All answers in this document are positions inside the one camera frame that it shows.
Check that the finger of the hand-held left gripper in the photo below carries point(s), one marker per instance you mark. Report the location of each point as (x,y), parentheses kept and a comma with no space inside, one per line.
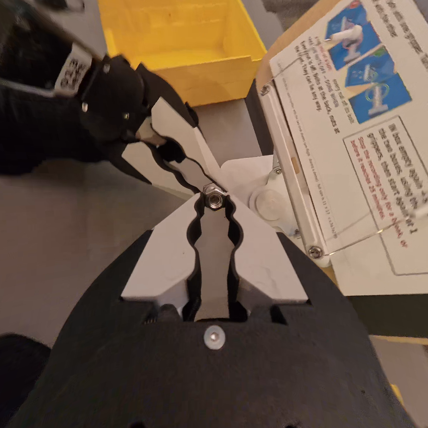
(180,133)
(187,170)

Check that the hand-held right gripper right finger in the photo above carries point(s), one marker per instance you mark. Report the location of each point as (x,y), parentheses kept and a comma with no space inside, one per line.
(267,267)

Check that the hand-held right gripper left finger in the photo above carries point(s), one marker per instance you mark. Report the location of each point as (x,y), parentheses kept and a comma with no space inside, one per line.
(160,264)

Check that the silver hex nut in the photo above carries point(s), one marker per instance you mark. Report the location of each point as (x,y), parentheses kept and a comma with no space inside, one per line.
(206,200)

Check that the yellow plastic bin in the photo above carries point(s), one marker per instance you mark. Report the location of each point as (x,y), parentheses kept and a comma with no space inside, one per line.
(395,394)
(200,83)

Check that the person's left hand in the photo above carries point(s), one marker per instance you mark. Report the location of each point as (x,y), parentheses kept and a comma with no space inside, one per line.
(77,133)

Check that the printed instruction sheet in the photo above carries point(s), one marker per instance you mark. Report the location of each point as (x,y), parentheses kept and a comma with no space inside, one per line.
(321,133)

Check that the curved document stand board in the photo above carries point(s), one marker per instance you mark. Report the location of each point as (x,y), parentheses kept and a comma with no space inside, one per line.
(284,40)

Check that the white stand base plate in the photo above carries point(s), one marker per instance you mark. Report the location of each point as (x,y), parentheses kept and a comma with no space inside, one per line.
(240,177)

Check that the clear stand bracket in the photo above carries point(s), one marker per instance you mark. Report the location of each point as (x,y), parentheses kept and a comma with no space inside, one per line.
(275,170)

